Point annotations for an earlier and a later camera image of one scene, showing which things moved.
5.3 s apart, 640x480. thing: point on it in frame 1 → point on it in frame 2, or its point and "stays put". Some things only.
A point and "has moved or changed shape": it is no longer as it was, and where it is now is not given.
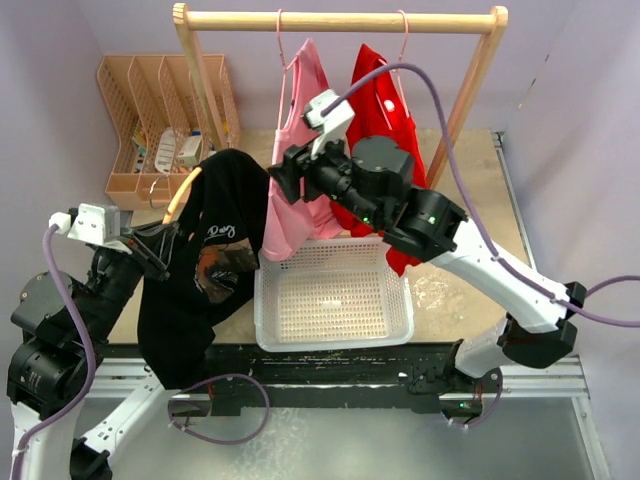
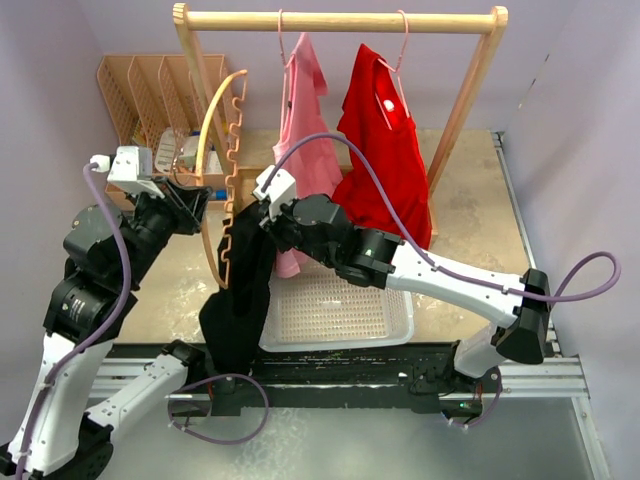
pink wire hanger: (396, 73) stays put
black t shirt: (212, 280) → (234, 318)
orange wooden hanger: (180, 193) has moved or changed shape
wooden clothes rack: (493, 22) stays put
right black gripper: (297, 162) → (275, 225)
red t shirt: (382, 109) stays put
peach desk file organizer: (155, 111) stays put
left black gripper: (156, 245) → (188, 221)
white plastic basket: (332, 294) stays put
